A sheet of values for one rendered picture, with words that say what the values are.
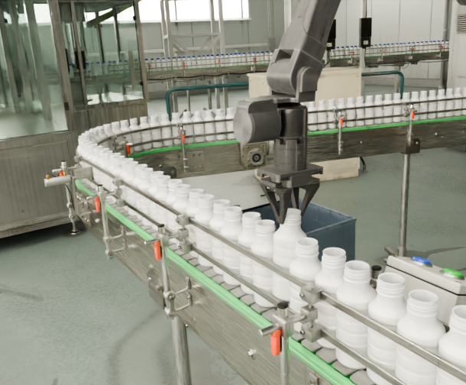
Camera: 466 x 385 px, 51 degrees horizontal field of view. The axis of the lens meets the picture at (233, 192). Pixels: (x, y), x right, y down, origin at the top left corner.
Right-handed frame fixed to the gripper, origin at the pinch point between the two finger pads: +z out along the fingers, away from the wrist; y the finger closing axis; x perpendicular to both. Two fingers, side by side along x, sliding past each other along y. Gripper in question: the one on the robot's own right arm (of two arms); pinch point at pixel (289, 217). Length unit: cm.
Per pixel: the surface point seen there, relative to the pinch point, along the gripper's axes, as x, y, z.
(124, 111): -528, -159, 38
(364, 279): 19.5, 1.5, 4.1
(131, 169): -74, 2, 5
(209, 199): -27.0, 1.2, 3.1
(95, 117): -528, -122, 42
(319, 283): 11.9, 3.3, 7.2
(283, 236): 1.2, 2.4, 2.8
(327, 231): -38, -45, 24
